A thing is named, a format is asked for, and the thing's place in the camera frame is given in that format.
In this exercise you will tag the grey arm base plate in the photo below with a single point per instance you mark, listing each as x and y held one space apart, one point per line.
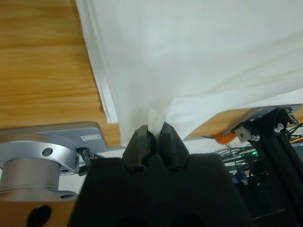
90 137

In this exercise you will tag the white t-shirt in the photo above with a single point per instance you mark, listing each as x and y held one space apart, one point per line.
189 59

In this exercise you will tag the dark camera post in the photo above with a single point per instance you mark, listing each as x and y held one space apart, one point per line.
272 146

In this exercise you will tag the orange clamp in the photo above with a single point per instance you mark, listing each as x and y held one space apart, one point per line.
223 138

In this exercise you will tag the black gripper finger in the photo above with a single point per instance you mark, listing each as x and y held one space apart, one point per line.
138 149
171 149

